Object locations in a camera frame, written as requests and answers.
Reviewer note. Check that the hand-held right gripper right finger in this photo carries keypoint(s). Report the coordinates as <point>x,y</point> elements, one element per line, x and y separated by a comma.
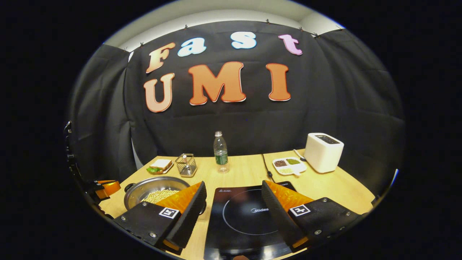
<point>276,213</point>

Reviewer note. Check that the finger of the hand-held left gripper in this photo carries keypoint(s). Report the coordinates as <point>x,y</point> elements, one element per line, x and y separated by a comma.
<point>110,187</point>

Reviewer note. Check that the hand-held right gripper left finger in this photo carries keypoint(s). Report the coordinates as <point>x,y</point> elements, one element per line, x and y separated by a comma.
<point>193,213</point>

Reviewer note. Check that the black induction cooktop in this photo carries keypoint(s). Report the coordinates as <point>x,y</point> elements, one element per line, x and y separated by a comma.
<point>238,216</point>

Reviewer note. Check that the pile of soybeans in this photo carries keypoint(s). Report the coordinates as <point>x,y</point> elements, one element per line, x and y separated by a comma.
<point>160,196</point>

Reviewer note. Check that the white divided dish with beans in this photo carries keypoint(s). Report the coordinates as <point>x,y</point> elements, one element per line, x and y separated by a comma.
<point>288,165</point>

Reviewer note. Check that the sandwich with lettuce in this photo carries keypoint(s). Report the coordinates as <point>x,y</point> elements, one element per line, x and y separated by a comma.
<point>160,165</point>

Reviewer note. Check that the clear plastic water bottle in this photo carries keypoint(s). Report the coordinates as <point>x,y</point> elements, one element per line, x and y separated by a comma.
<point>221,155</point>

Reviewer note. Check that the white toaster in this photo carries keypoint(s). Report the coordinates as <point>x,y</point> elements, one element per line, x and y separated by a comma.
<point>323,155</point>

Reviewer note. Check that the black backdrop cloth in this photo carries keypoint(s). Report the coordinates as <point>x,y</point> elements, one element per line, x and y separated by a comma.
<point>325,108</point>

